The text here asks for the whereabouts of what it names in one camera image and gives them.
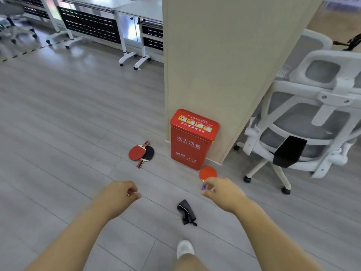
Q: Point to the black-yellow floor tape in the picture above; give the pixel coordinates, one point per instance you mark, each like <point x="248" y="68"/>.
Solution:
<point x="28" y="51"/>

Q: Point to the grey white sneaker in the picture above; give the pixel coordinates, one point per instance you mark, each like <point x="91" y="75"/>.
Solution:
<point x="184" y="248"/>

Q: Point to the dark grey cleaning cloth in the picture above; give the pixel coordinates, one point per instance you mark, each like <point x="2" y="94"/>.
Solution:
<point x="187" y="213"/>

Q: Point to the white mesh armchair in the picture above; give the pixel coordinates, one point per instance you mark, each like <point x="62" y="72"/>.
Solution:
<point x="307" y="45"/>

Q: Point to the person's left forearm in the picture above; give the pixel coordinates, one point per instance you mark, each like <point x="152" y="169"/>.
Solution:
<point x="70" y="242"/>

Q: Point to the person's left hand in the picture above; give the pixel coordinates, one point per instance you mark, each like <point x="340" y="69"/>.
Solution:
<point x="117" y="198"/>

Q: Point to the person's right forearm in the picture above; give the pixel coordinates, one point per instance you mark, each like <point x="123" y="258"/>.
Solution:
<point x="273" y="242"/>

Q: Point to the grey office chair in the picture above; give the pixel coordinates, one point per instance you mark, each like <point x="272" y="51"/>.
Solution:
<point x="11" y="9"/>

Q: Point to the black table tennis paddle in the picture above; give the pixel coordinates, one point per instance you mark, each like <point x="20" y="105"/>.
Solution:
<point x="149" y="153"/>

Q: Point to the black camera tripod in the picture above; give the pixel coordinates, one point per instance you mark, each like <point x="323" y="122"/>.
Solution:
<point x="352" y="42"/>

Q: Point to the white folding table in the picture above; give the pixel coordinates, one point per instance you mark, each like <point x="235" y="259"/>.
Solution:
<point x="56" y="33"/>
<point x="90" y="23"/>
<point x="141" y="9"/>

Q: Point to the person's right hand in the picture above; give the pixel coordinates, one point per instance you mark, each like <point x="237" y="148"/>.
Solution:
<point x="228" y="194"/>

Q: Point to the red fire extinguisher box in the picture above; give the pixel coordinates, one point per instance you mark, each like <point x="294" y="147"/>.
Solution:
<point x="191" y="143"/>

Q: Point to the white mesh office chair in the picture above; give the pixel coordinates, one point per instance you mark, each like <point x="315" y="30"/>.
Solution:
<point x="310" y="90"/>

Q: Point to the person's right leg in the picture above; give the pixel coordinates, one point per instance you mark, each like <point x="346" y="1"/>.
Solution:
<point x="191" y="263"/>

